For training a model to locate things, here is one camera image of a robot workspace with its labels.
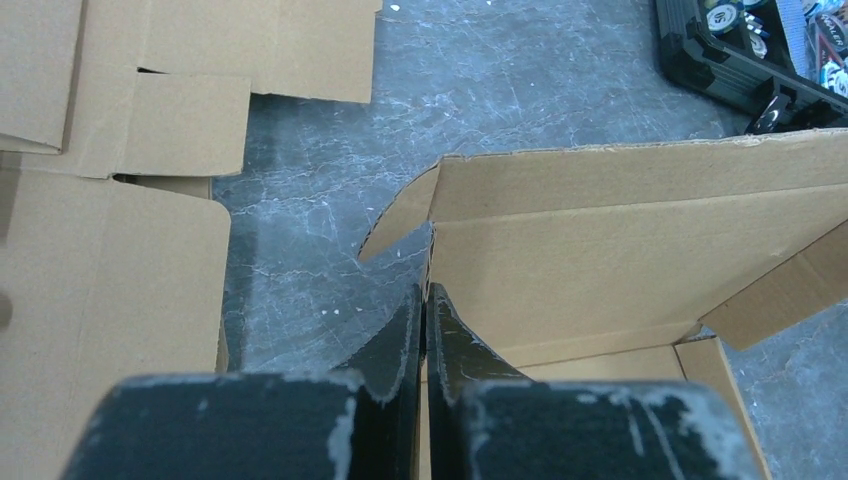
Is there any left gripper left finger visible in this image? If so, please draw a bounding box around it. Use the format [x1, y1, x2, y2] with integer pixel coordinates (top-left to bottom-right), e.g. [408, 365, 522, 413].
[62, 286, 424, 479]

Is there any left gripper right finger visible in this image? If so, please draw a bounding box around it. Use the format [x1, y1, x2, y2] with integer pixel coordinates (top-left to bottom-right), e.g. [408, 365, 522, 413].
[425, 283, 762, 479]

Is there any cardboard box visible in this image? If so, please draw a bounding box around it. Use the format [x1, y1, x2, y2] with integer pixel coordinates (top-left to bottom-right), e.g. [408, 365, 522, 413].
[359, 129, 847, 457]

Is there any stack of flat cardboard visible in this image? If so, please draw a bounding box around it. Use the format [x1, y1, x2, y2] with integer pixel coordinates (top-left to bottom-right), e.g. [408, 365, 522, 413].
[1, 1, 382, 479]

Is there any black poker chip case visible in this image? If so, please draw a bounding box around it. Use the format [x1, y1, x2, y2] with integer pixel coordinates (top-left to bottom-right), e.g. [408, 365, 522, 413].
[655, 1, 847, 134]

